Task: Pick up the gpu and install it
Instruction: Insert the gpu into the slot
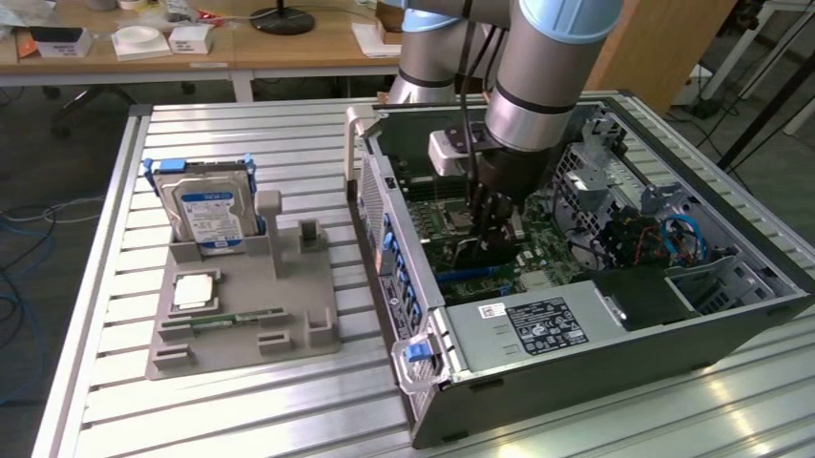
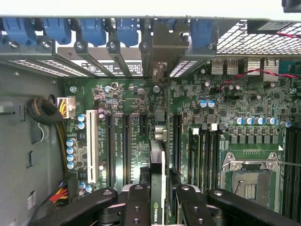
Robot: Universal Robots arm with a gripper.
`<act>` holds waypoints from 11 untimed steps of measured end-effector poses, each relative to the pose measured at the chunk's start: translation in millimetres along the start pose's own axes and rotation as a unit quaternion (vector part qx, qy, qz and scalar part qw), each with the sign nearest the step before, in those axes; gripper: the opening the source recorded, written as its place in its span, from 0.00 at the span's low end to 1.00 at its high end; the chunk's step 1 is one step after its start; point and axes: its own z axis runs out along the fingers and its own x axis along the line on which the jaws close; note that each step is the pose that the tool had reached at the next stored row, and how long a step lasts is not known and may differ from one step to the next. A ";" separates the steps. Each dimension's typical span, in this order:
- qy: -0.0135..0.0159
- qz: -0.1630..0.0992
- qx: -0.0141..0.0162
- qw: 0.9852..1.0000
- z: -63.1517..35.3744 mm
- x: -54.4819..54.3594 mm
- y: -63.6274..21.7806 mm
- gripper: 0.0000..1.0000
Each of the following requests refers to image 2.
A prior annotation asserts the black RAM slot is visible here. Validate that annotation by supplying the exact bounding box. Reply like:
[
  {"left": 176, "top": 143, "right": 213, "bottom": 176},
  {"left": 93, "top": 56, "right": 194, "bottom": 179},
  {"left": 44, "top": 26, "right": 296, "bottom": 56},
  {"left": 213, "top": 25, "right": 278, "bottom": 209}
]
[
  {"left": 283, "top": 131, "right": 293, "bottom": 222},
  {"left": 293, "top": 131, "right": 301, "bottom": 222},
  {"left": 211, "top": 129, "right": 221, "bottom": 189},
  {"left": 202, "top": 129, "right": 212, "bottom": 189}
]

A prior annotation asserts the long black expansion slot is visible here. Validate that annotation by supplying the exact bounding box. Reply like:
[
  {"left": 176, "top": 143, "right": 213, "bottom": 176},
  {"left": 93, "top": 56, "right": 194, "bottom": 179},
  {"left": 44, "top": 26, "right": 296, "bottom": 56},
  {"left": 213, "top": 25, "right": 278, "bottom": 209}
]
[
  {"left": 121, "top": 113, "right": 133, "bottom": 180},
  {"left": 172, "top": 113, "right": 183, "bottom": 170},
  {"left": 105, "top": 112, "right": 116, "bottom": 187}
]

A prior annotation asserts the CPU socket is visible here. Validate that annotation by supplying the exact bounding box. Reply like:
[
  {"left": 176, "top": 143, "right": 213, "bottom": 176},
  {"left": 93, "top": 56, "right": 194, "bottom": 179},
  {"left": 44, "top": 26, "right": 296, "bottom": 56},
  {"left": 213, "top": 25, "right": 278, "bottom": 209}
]
[{"left": 221, "top": 152, "right": 283, "bottom": 214}]

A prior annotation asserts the white PCI expansion slot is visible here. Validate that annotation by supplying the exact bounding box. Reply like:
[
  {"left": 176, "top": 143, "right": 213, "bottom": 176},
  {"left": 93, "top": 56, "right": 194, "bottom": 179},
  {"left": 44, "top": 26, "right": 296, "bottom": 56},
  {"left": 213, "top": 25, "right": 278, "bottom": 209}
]
[{"left": 85, "top": 109, "right": 99, "bottom": 185}]

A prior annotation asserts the short black expansion slot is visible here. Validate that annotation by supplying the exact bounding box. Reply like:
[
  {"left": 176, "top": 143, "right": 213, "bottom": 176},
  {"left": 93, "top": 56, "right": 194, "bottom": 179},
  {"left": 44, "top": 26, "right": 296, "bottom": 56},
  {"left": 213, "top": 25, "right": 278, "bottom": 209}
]
[{"left": 139, "top": 114, "right": 149, "bottom": 137}]

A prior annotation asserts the green motherboard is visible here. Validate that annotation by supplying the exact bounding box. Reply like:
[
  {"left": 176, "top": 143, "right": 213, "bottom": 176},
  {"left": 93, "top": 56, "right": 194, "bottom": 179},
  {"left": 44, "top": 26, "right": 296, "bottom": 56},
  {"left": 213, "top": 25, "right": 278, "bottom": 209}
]
[{"left": 56, "top": 56, "right": 301, "bottom": 226}]

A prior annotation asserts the thin metal locking lever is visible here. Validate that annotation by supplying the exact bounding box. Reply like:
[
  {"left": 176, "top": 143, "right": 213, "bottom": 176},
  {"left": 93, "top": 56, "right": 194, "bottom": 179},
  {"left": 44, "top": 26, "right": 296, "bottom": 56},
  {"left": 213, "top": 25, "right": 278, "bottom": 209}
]
[{"left": 278, "top": 161, "right": 301, "bottom": 167}]

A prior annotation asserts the white power connector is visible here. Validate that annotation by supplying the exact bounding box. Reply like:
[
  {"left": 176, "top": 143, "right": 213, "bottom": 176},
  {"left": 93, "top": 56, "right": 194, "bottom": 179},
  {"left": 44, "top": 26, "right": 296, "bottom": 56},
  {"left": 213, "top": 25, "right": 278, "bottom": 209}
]
[{"left": 57, "top": 96, "right": 76, "bottom": 120}]

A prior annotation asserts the open black PC case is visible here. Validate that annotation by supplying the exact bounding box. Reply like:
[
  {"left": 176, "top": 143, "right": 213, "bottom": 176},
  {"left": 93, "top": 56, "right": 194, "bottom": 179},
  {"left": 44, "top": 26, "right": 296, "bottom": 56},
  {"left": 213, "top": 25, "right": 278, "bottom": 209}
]
[{"left": 0, "top": 14, "right": 301, "bottom": 226}]

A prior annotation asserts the red yellow black wire bundle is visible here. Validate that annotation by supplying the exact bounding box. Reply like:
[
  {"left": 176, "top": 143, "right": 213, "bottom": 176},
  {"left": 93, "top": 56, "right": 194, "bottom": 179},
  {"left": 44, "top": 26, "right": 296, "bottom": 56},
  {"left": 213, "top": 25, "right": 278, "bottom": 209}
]
[{"left": 48, "top": 180, "right": 70, "bottom": 208}]

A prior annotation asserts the red black twisted wire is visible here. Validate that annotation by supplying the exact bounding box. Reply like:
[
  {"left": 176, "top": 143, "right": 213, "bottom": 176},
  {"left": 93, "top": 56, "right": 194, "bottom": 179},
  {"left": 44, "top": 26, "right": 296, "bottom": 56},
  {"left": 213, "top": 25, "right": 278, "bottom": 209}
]
[{"left": 216, "top": 68, "right": 301, "bottom": 104}]

